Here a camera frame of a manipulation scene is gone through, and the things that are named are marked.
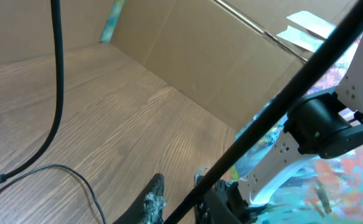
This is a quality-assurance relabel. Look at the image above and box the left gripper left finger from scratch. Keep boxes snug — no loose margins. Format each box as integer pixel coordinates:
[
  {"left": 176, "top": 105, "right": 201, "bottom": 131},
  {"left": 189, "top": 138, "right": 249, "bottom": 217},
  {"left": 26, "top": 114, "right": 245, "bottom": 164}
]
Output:
[{"left": 113, "top": 173, "right": 166, "bottom": 224}]

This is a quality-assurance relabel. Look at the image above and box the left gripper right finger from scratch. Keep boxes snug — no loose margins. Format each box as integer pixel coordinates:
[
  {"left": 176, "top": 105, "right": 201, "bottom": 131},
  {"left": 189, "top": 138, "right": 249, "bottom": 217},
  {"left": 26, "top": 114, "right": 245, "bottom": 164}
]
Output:
[{"left": 194, "top": 179, "right": 242, "bottom": 224}]

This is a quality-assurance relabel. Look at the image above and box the thin black USB cable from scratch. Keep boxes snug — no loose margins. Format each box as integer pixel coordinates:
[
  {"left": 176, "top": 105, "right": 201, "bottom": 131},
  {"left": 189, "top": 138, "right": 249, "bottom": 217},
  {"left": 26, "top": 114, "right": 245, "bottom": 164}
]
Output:
[{"left": 0, "top": 164, "right": 107, "bottom": 224}]

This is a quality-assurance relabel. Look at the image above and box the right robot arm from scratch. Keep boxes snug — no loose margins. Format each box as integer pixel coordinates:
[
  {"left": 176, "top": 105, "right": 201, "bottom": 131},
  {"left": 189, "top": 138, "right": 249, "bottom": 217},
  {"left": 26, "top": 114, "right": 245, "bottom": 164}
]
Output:
[{"left": 238, "top": 35, "right": 363, "bottom": 207}]

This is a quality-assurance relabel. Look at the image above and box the white tape strip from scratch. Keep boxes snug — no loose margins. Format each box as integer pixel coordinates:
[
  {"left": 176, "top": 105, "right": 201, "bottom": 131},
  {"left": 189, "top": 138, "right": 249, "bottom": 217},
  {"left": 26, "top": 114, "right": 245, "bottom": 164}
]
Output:
[
  {"left": 277, "top": 26, "right": 324, "bottom": 53},
  {"left": 287, "top": 11, "right": 336, "bottom": 39}
]

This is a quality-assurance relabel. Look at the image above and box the cardboard box wall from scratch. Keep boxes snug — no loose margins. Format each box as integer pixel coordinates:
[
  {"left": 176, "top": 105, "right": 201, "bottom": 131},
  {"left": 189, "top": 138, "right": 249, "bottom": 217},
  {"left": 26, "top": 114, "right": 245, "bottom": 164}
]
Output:
[{"left": 0, "top": 0, "right": 357, "bottom": 130}]

